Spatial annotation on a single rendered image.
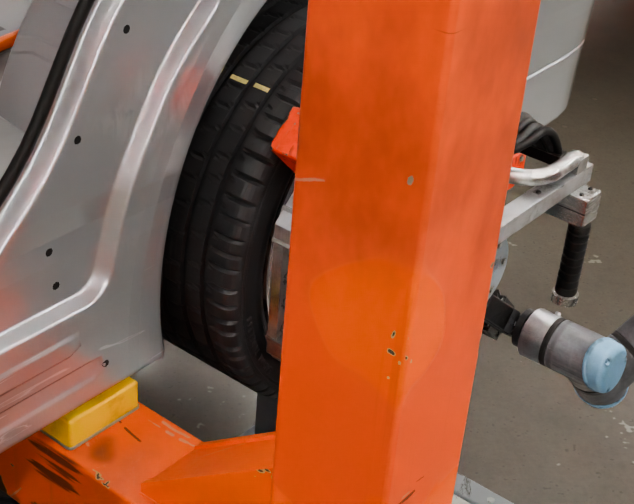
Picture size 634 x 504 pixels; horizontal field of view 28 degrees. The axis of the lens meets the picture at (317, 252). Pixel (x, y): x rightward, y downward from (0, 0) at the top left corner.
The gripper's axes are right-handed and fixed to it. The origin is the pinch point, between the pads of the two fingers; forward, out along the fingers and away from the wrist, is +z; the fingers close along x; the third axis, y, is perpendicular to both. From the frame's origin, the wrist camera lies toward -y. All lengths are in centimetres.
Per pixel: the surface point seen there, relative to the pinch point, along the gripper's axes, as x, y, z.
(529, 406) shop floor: -4, 87, 1
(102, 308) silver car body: -33, -70, 8
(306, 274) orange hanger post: -20, -94, -31
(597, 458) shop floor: -8, 83, -20
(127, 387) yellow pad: -41, -54, 8
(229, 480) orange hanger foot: -44, -66, -20
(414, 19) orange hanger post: 2, -115, -40
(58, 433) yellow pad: -51, -60, 11
